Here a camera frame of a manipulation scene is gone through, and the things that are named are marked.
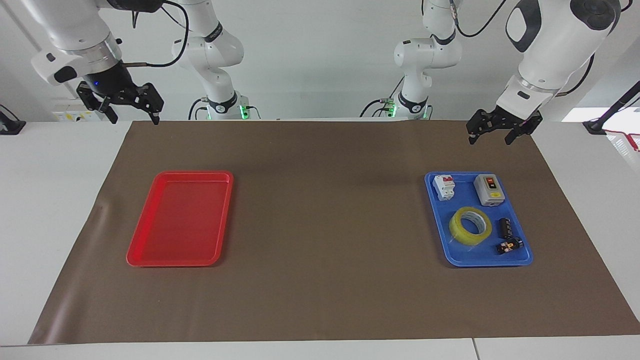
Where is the blue plastic tray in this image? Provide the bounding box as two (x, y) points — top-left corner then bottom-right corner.
(424, 171), (534, 268)

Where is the black cable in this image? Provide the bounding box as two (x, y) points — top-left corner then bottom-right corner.
(360, 75), (407, 119)
(188, 97), (209, 121)
(448, 0), (508, 39)
(556, 53), (597, 97)
(124, 0), (191, 69)

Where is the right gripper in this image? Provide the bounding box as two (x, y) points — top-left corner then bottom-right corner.
(76, 60), (165, 126)

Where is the small black and yellow part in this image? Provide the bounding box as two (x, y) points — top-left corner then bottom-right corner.
(495, 238), (524, 256)

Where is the yellow tape roll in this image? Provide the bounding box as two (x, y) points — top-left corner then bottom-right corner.
(448, 206), (493, 246)

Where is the red cable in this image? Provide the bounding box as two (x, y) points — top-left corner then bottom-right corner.
(606, 129), (640, 152)

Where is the grey switch box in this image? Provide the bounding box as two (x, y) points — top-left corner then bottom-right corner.
(473, 173), (506, 207)

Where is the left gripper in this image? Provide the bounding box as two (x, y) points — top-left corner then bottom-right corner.
(466, 105), (544, 146)

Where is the black stand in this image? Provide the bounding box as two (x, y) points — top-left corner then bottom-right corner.
(582, 80), (640, 136)
(0, 104), (27, 136)

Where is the red plastic tray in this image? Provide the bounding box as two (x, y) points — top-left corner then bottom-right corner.
(126, 170), (235, 268)

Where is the white circuit breaker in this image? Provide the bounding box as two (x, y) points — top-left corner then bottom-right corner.
(432, 174), (457, 202)

